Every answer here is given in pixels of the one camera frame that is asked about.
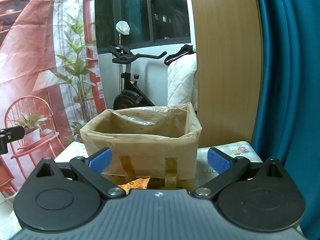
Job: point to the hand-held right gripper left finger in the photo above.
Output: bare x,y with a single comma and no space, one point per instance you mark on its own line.
100,161

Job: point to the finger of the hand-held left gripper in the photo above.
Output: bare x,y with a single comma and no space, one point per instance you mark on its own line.
12,133

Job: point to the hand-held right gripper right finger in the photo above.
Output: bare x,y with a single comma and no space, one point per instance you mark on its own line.
218,161

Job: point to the orange snack packet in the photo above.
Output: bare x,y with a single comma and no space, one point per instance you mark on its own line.
135,185

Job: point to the plastic lined cardboard box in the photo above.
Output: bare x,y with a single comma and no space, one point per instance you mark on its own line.
150,150

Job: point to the green checked tablecloth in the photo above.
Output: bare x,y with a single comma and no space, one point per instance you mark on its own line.
201,160

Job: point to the black exercise bike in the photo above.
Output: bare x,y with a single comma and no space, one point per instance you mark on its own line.
127,97

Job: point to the printed red backdrop cloth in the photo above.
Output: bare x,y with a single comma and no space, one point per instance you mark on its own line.
30,55

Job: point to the white quilted blanket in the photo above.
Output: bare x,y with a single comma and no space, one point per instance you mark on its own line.
181,80

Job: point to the teal curtain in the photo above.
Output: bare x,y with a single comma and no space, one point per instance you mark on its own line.
287,80

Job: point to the wooden panel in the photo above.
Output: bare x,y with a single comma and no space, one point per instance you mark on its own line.
225,55

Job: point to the black garment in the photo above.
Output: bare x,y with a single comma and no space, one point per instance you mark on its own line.
183,50

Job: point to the white plastic bag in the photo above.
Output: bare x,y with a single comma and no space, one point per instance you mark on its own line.
123,27

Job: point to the dark framed window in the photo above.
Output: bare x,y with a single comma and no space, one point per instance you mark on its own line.
170,10

